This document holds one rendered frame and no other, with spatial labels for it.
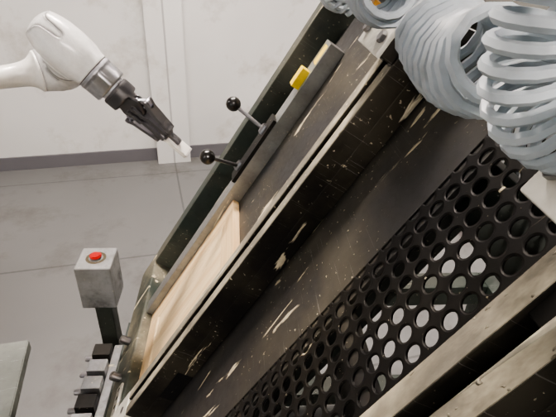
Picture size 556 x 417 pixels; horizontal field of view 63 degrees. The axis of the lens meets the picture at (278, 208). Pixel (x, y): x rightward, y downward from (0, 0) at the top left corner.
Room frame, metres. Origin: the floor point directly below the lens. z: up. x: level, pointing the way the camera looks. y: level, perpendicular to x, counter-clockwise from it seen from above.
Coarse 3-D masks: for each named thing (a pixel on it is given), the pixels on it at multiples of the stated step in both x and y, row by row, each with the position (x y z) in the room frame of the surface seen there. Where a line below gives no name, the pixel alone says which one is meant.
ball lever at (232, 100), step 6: (228, 102) 1.11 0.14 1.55; (234, 102) 1.11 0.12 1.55; (240, 102) 1.12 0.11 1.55; (228, 108) 1.11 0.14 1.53; (234, 108) 1.11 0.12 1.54; (240, 108) 1.11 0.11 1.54; (246, 114) 1.10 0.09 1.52; (252, 120) 1.09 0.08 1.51; (258, 126) 1.08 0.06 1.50; (264, 126) 1.07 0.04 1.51
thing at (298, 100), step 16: (336, 48) 1.07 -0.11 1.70; (320, 64) 1.07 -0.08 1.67; (336, 64) 1.07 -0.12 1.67; (304, 80) 1.07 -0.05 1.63; (320, 80) 1.07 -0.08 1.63; (304, 96) 1.07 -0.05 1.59; (288, 112) 1.06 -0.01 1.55; (272, 128) 1.06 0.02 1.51; (288, 128) 1.06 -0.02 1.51; (272, 144) 1.06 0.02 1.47; (256, 160) 1.05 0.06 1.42; (240, 176) 1.05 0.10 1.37; (256, 176) 1.05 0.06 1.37; (224, 192) 1.08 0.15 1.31; (240, 192) 1.05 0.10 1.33; (224, 208) 1.05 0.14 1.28; (208, 224) 1.04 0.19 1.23; (192, 240) 1.06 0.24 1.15; (192, 256) 1.04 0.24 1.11; (176, 272) 1.03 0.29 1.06; (160, 288) 1.05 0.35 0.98
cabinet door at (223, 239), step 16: (224, 224) 0.98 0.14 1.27; (208, 240) 1.01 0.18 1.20; (224, 240) 0.91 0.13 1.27; (208, 256) 0.93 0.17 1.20; (224, 256) 0.84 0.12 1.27; (192, 272) 0.96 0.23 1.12; (208, 272) 0.86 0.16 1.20; (176, 288) 0.98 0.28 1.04; (192, 288) 0.89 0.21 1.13; (160, 304) 1.02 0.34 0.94; (176, 304) 0.91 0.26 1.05; (192, 304) 0.82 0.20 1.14; (160, 320) 0.94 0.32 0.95; (176, 320) 0.84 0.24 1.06; (160, 336) 0.86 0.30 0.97; (144, 368) 0.80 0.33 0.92
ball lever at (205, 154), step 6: (204, 150) 1.02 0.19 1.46; (210, 150) 1.02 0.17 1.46; (204, 156) 1.00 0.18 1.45; (210, 156) 1.00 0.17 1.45; (204, 162) 1.00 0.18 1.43; (210, 162) 1.00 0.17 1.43; (222, 162) 1.04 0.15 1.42; (228, 162) 1.05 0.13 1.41; (234, 162) 1.07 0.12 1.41; (240, 162) 1.07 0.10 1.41; (234, 168) 1.07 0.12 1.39
